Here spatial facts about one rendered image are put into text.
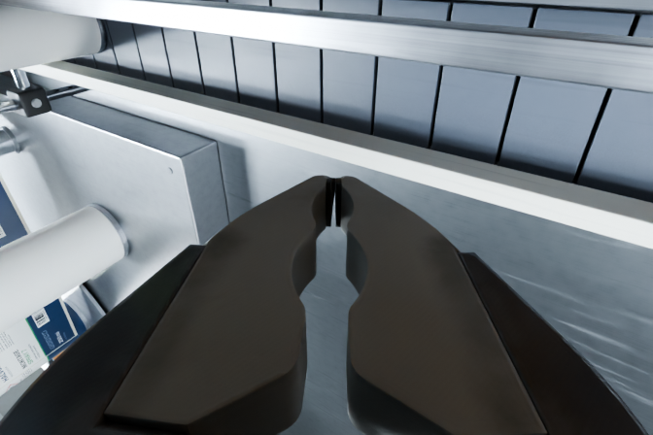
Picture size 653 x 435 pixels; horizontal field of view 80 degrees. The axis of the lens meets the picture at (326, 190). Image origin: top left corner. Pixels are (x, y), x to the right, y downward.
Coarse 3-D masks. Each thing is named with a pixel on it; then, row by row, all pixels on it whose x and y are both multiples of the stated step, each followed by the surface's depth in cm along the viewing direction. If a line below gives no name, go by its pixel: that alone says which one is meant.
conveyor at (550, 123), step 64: (256, 0) 26; (320, 0) 23; (384, 0) 21; (128, 64) 36; (192, 64) 31; (256, 64) 28; (320, 64) 25; (384, 64) 23; (384, 128) 25; (448, 128) 22; (512, 128) 20; (576, 128) 19; (640, 128) 18; (640, 192) 19
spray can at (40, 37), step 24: (0, 24) 29; (24, 24) 31; (48, 24) 32; (72, 24) 33; (96, 24) 35; (0, 48) 30; (24, 48) 31; (48, 48) 32; (72, 48) 34; (96, 48) 36
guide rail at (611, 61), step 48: (0, 0) 27; (48, 0) 24; (96, 0) 21; (144, 0) 19; (192, 0) 19; (336, 48) 15; (384, 48) 14; (432, 48) 13; (480, 48) 12; (528, 48) 11; (576, 48) 11; (624, 48) 10
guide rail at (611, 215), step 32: (64, 64) 38; (128, 96) 32; (160, 96) 30; (192, 96) 30; (256, 128) 26; (288, 128) 24; (320, 128) 24; (352, 160) 23; (384, 160) 21; (416, 160) 21; (448, 160) 21; (480, 192) 19; (512, 192) 18; (544, 192) 18; (576, 192) 18; (608, 192) 18; (576, 224) 17; (608, 224) 17; (640, 224) 16
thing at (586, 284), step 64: (192, 128) 43; (256, 192) 42; (384, 192) 33; (448, 192) 30; (320, 256) 41; (512, 256) 29; (576, 256) 27; (640, 256) 24; (320, 320) 47; (576, 320) 29; (640, 320) 26; (320, 384) 53; (640, 384) 28
